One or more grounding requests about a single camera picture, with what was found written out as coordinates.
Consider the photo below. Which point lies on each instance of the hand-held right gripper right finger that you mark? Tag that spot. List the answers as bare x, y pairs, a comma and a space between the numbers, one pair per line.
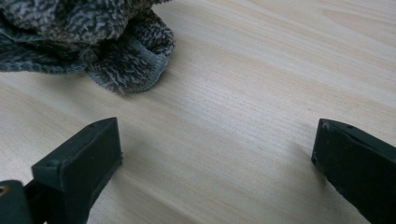
358, 165

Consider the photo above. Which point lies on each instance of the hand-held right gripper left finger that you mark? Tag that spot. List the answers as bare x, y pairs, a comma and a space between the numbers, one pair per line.
77, 161

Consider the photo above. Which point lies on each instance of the grey fluffy towel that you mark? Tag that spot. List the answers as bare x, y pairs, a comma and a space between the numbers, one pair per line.
93, 37

